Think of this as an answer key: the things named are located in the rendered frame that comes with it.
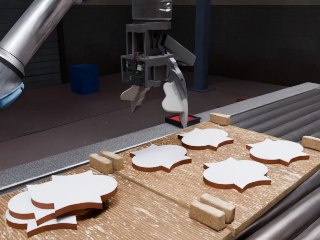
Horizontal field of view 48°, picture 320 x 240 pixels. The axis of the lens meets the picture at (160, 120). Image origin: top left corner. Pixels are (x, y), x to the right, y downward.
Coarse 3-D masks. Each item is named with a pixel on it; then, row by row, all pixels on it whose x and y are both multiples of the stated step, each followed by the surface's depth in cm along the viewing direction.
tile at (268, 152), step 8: (248, 144) 83; (256, 144) 83; (264, 144) 83; (272, 144) 83; (280, 144) 83; (288, 144) 83; (296, 144) 83; (256, 152) 79; (264, 152) 79; (272, 152) 79; (280, 152) 79; (288, 152) 79; (296, 152) 79; (256, 160) 77; (264, 160) 76; (272, 160) 76; (280, 160) 76; (288, 160) 75; (296, 160) 77
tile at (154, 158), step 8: (152, 144) 83; (136, 152) 79; (144, 152) 79; (152, 152) 79; (160, 152) 79; (168, 152) 79; (176, 152) 79; (184, 152) 79; (136, 160) 75; (144, 160) 75; (152, 160) 75; (160, 160) 75; (168, 160) 75; (176, 160) 75; (184, 160) 76; (136, 168) 73; (144, 168) 72; (152, 168) 72; (160, 168) 73; (168, 168) 72
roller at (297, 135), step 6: (318, 120) 110; (306, 126) 104; (312, 126) 105; (318, 126) 106; (294, 132) 99; (300, 132) 100; (306, 132) 101; (312, 132) 103; (282, 138) 95; (288, 138) 96; (294, 138) 97; (300, 138) 99
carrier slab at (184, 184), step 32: (192, 128) 98; (224, 128) 98; (128, 160) 78; (192, 160) 78; (224, 160) 78; (160, 192) 65; (192, 192) 64; (224, 192) 64; (256, 192) 64; (288, 192) 67
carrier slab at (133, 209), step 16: (112, 176) 71; (16, 192) 64; (128, 192) 64; (144, 192) 64; (0, 208) 60; (112, 208) 60; (128, 208) 60; (144, 208) 60; (160, 208) 60; (176, 208) 60; (0, 224) 55; (80, 224) 55; (96, 224) 55; (112, 224) 55; (128, 224) 55; (144, 224) 55; (160, 224) 55; (176, 224) 55; (192, 224) 55
